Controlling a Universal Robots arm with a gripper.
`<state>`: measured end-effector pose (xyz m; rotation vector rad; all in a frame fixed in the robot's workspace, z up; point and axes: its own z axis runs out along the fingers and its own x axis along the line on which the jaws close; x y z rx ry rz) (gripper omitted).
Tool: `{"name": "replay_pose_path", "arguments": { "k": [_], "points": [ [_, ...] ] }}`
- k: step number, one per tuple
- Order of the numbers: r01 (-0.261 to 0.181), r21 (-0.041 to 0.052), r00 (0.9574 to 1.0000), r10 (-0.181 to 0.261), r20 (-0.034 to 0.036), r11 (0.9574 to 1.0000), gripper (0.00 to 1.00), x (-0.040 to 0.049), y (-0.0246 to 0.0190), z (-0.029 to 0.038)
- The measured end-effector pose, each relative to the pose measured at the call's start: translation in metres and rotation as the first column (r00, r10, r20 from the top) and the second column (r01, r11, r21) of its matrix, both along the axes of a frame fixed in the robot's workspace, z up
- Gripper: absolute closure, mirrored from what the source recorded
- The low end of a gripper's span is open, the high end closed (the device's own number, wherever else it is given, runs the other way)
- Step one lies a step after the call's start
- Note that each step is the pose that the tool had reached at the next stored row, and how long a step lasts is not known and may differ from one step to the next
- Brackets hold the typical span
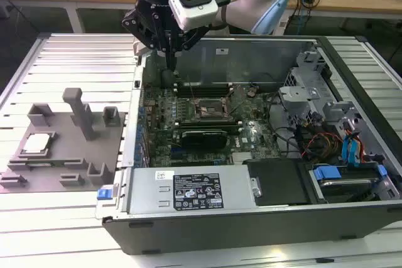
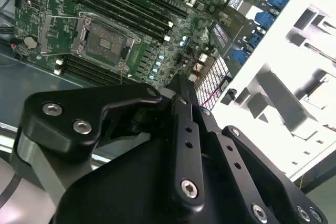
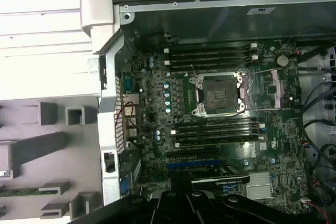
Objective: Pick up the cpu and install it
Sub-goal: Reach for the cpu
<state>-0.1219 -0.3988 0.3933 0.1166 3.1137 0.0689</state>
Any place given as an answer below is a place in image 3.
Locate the grey parts rack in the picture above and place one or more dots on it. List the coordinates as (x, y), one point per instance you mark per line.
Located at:
(78, 155)

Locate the silver finned heatsink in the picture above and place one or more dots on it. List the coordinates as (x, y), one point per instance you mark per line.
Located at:
(258, 186)

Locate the blue expansion slot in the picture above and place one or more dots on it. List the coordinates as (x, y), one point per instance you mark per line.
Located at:
(194, 166)

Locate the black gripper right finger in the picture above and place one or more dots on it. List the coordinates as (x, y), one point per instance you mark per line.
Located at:
(207, 208)

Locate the blue-topped capacitor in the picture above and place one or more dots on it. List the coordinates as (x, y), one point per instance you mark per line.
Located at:
(167, 102)
(166, 85)
(167, 94)
(168, 109)

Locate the green motherboard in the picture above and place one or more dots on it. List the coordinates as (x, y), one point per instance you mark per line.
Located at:
(275, 129)

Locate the black and silver PC case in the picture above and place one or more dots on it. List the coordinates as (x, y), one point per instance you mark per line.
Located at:
(107, 119)

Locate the green RAM stick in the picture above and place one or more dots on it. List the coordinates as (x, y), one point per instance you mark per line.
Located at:
(18, 192)

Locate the CPU socket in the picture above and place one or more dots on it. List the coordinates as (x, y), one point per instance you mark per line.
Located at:
(218, 95)

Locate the black expansion slot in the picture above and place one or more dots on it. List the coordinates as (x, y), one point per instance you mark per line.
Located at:
(194, 153)

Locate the metal locking lever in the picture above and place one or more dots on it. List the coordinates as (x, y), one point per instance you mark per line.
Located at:
(225, 115)
(194, 70)

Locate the blue serial port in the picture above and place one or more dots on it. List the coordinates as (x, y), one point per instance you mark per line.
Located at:
(127, 85)

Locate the black graphics card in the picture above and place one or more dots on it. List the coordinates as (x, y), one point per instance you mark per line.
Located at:
(223, 178)

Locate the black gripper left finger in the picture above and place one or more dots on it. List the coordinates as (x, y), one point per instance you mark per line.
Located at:
(168, 208)

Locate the metal socket cover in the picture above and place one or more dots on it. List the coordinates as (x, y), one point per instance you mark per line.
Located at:
(278, 87)

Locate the white sticker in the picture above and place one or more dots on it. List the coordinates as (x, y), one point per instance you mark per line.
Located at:
(261, 10)

